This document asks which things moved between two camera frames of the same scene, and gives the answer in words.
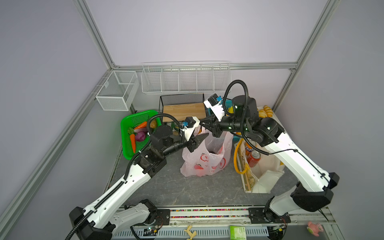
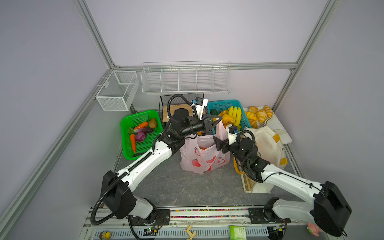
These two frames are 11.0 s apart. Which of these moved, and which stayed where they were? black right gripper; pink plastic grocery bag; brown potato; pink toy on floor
Moved: black right gripper
Stayed: pink plastic grocery bag; brown potato; pink toy on floor
